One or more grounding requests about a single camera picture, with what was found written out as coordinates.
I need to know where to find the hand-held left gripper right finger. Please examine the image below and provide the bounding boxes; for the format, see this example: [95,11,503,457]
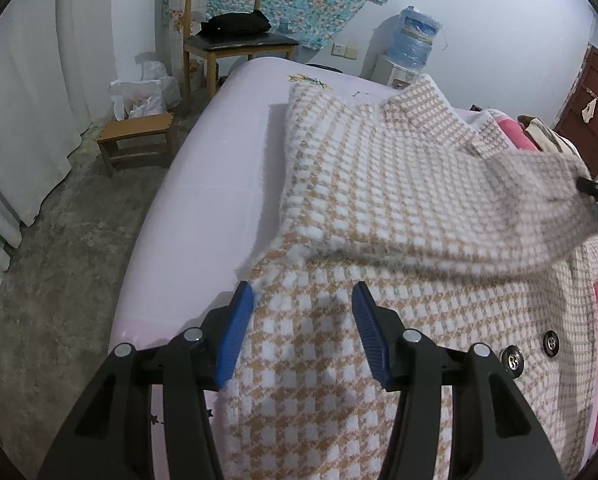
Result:
[351,280,564,480]

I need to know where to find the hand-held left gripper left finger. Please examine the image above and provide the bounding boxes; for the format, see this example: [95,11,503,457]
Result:
[36,280,256,480]

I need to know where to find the houndstooth beige white coat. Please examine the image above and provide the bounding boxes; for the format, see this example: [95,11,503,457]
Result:
[219,74,598,480]

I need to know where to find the beige clothes pile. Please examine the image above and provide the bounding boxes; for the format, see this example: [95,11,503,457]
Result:
[516,116,586,157]

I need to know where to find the brown wooden door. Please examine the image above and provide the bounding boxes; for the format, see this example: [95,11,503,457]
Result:
[554,45,598,181]

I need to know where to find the bed with pink sheet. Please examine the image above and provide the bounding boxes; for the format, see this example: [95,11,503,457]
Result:
[110,57,430,480]

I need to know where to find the small wooden stool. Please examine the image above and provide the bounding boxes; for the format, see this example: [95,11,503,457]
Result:
[97,112,176,177]

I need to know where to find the white water dispenser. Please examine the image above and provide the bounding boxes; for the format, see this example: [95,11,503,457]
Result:
[374,54,420,90]

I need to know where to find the blue water bottle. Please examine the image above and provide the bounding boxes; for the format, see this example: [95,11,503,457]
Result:
[391,6,440,71]

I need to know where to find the white plastic bags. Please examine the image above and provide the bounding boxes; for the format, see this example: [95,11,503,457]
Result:
[110,60,182,121]

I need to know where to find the wooden chair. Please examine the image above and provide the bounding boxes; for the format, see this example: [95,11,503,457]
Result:
[180,0,300,98]

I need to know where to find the white curtain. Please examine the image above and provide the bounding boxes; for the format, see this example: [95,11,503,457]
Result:
[0,0,114,271]

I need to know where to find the black bag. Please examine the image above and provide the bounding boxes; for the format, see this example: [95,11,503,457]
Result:
[200,10,272,38]

